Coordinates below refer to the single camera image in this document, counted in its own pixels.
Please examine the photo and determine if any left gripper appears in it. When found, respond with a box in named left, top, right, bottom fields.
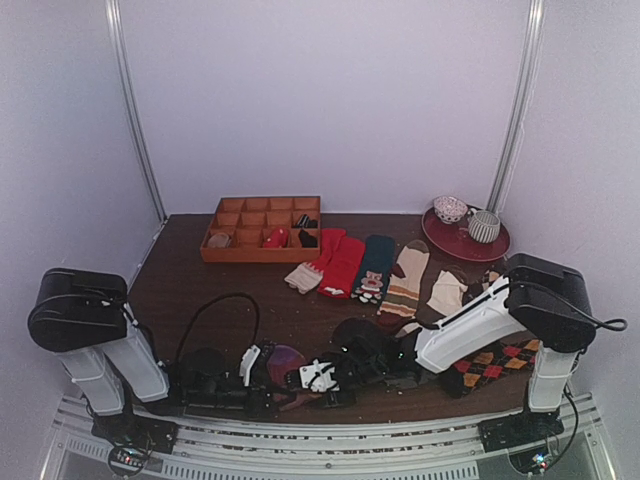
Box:
left=185, top=379, right=293, bottom=423

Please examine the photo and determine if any magenta purple ribbed sock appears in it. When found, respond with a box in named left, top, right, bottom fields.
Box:
left=267, top=344, right=320, bottom=406

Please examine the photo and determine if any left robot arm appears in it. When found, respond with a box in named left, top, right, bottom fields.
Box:
left=27, top=268, right=302, bottom=444

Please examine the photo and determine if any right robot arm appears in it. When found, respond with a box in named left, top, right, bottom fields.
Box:
left=285, top=253, right=596, bottom=442

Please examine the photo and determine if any cream red-trim sock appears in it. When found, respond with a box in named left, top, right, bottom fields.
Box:
left=284, top=262, right=323, bottom=295

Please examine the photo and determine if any argyle black orange sock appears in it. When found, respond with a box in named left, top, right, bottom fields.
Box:
left=438, top=339, right=540, bottom=399

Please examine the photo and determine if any red long sock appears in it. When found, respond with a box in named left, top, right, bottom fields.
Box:
left=317, top=228, right=365, bottom=298

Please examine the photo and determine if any green reindeer sock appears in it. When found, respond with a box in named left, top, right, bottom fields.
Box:
left=351, top=235, right=395, bottom=304

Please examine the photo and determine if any cream brown short sock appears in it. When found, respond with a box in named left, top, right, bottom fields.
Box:
left=427, top=270, right=468, bottom=316

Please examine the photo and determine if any black rolled sock in tray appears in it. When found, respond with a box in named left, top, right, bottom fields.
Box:
left=298, top=229, right=318, bottom=248

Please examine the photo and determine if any cream striped sock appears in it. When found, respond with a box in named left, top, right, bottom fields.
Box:
left=376, top=240, right=430, bottom=334

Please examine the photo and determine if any red rolled sock in tray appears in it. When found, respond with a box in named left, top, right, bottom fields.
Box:
left=262, top=227, right=289, bottom=249

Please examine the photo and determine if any black striped sock in tray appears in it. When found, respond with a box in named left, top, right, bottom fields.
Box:
left=293, top=214, right=318, bottom=229

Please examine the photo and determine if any beige sock in tray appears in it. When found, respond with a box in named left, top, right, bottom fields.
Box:
left=206, top=232, right=232, bottom=249

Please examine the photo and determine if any wooden divided organizer tray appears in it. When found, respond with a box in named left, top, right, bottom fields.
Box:
left=200, top=196, right=322, bottom=264

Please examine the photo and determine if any argyle beige brown sock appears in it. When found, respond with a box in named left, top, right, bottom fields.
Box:
left=464, top=270, right=501, bottom=302

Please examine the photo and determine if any red round tray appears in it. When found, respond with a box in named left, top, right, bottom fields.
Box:
left=422, top=207, right=511, bottom=263

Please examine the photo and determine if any patterned white red bowl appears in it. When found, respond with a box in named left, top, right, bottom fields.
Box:
left=433, top=195, right=468, bottom=225

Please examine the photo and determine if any striped grey cup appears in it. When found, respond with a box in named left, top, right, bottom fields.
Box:
left=468, top=208, right=501, bottom=244

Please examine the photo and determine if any black cable loop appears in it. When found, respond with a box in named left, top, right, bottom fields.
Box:
left=174, top=292, right=261, bottom=361

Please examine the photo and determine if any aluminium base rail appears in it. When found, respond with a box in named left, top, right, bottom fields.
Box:
left=36, top=394, right=623, bottom=479

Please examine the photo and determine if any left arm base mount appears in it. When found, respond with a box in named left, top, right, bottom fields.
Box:
left=91, top=415, right=178, bottom=454

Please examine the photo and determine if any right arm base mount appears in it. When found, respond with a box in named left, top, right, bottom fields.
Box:
left=478, top=409, right=564, bottom=452

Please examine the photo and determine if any right aluminium frame post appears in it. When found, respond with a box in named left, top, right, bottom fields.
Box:
left=486, top=0, right=545, bottom=215

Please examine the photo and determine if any aluminium frame post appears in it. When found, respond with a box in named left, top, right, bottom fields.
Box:
left=486, top=0, right=545, bottom=215
left=104, top=0, right=168, bottom=224

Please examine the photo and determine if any left aluminium frame post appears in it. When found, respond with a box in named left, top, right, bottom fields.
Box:
left=104, top=0, right=168, bottom=224

